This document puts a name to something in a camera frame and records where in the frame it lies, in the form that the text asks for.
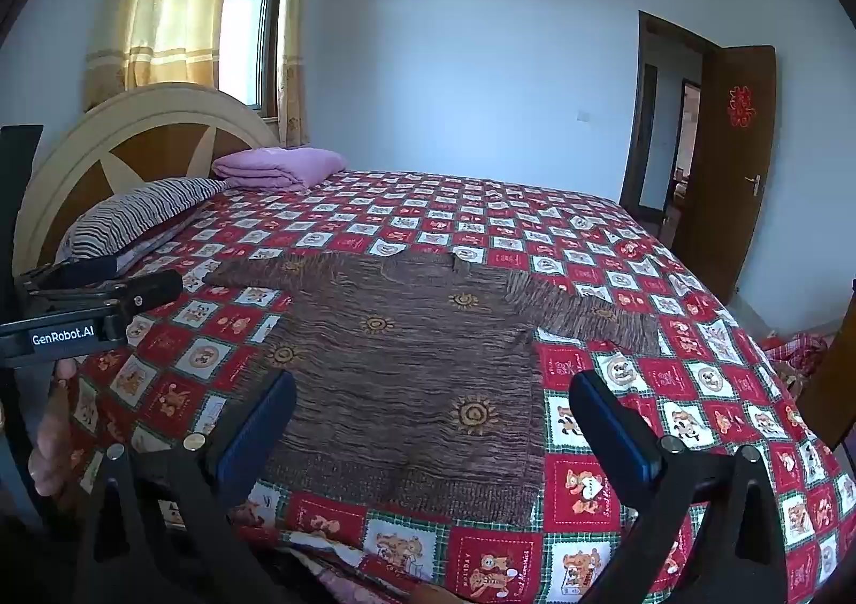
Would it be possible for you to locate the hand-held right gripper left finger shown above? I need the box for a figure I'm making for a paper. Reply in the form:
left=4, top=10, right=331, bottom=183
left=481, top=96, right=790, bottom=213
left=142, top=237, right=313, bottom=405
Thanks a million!
left=73, top=369, right=299, bottom=604

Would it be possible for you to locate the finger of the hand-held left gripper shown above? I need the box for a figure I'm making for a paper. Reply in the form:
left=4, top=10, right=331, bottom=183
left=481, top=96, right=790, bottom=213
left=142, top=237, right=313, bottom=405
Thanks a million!
left=100, top=270, right=184, bottom=314
left=19, top=255, right=120, bottom=292

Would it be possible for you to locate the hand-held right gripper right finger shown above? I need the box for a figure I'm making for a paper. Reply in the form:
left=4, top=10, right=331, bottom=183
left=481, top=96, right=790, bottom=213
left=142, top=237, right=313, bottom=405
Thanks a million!
left=568, top=370, right=791, bottom=604

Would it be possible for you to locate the brown knitted sweater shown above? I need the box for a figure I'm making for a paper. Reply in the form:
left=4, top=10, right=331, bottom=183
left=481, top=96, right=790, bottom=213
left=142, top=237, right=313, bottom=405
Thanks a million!
left=204, top=249, right=663, bottom=511

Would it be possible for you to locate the person's left hand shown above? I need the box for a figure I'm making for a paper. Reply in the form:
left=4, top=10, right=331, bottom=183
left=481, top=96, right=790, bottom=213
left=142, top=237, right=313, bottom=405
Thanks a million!
left=29, top=358, right=79, bottom=499

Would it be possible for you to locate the striped pillow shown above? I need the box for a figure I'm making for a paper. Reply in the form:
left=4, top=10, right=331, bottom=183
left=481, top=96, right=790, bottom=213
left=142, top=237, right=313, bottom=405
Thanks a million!
left=57, top=177, right=233, bottom=264

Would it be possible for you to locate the red checkered bedspread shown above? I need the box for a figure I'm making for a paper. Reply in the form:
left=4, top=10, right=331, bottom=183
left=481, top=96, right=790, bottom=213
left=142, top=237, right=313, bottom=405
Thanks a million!
left=67, top=168, right=845, bottom=604

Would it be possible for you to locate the black flat panel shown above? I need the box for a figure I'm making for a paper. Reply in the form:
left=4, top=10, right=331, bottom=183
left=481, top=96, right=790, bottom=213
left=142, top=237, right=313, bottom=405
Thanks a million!
left=0, top=124, right=45, bottom=284

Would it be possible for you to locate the cream and wood headboard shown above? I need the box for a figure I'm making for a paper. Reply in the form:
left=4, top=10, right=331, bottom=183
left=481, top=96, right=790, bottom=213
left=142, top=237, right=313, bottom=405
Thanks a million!
left=12, top=83, right=282, bottom=279

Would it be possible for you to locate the folded pink blanket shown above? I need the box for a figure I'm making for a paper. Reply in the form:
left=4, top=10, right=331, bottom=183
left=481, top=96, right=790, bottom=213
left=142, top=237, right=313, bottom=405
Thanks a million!
left=212, top=146, right=349, bottom=189

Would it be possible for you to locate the brown wooden furniture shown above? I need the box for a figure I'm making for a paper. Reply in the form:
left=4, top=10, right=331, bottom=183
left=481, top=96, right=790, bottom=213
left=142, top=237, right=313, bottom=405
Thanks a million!
left=798, top=295, right=856, bottom=451

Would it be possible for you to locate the brown wooden door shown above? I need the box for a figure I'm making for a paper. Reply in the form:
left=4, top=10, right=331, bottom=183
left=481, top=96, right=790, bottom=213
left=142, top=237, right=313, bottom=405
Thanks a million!
left=670, top=45, right=778, bottom=305

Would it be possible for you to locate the window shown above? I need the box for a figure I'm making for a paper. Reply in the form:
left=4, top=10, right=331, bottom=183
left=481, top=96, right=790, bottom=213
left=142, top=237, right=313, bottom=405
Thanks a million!
left=219, top=0, right=290, bottom=111

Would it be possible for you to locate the narrow yellow curtain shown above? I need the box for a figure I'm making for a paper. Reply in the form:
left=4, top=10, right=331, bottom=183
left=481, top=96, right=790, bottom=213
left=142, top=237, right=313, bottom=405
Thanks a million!
left=276, top=0, right=317, bottom=148

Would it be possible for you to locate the red paper door decoration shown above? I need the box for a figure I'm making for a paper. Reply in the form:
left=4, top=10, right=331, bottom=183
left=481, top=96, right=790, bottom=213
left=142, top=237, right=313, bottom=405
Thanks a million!
left=728, top=85, right=753, bottom=128

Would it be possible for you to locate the dark wooden door frame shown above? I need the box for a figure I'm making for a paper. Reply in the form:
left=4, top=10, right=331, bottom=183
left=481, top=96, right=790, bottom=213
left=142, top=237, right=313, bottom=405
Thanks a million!
left=618, top=10, right=724, bottom=232

